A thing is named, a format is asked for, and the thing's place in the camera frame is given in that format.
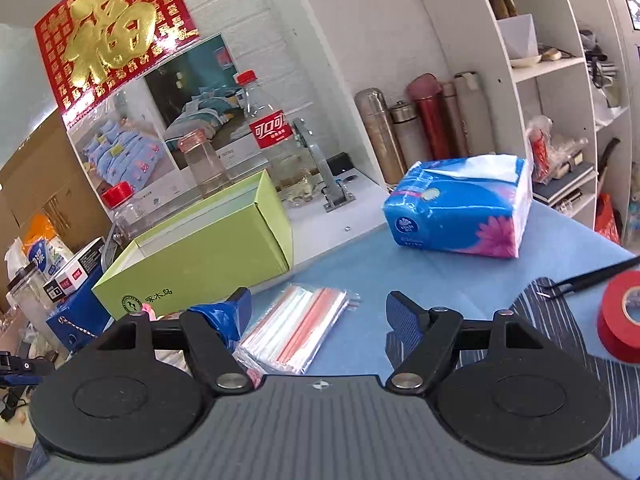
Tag bag of drinking straws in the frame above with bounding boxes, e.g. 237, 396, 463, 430
232, 282, 362, 376

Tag green cardboard box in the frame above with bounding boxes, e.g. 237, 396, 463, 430
91, 169, 295, 321

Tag white base board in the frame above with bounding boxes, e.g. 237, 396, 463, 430
280, 160, 396, 266

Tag stack of notebooks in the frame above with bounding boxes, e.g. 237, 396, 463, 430
532, 162, 598, 208

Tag red tape roll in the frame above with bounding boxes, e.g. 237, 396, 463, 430
596, 270, 640, 365

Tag white plant pot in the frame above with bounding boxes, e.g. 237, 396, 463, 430
497, 14, 541, 61

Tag dark blue striped cloth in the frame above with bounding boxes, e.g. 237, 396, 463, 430
385, 277, 640, 458

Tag white shelf unit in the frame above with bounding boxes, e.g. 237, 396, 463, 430
300, 0, 640, 246

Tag red thermos flask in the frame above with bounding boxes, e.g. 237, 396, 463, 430
405, 73, 453, 161

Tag brown cardboard box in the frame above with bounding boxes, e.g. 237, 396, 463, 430
0, 110, 116, 261

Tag plastic cola bottle red label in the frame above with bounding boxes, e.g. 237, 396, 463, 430
235, 71, 321, 206

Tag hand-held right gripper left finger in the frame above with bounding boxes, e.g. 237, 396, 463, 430
92, 287, 256, 395

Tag rose gold thermos flask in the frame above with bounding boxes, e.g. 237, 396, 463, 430
440, 81, 471, 158

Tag orange packet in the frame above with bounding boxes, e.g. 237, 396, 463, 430
25, 212, 56, 246

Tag black and white small box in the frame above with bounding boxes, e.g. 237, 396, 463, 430
42, 237, 106, 303

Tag glass jar pink lid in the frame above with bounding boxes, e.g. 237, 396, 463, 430
177, 129, 233, 198

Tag clear plastic jar red lid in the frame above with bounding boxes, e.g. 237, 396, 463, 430
100, 182, 151, 241

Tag black tweezers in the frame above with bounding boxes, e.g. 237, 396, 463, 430
537, 256, 640, 301

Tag red packet in clear bag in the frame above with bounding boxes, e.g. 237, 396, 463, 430
525, 115, 556, 183

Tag red plastic bag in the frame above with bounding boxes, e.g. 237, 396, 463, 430
594, 192, 623, 245

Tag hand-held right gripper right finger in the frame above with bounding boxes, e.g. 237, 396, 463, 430
385, 290, 556, 395

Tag clear plastic container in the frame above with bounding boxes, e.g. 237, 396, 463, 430
5, 265, 56, 341

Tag blue table mat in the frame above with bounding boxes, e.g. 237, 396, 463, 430
235, 200, 640, 376

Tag small black block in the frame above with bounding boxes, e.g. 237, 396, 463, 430
325, 152, 357, 177

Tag red and gold wall calendar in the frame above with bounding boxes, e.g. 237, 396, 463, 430
34, 0, 201, 116

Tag blue and white packet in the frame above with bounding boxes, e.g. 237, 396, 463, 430
20, 237, 71, 281

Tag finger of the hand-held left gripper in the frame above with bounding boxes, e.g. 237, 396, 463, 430
0, 352, 57, 387

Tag blue machine box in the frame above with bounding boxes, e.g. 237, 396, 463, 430
45, 272, 116, 356

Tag grey steel thermos flask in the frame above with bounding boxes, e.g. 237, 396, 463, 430
389, 101, 435, 168

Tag blue tissue pack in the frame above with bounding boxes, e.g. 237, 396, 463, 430
383, 155, 535, 260

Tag beige thermos flask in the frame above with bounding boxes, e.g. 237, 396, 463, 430
454, 71, 497, 157

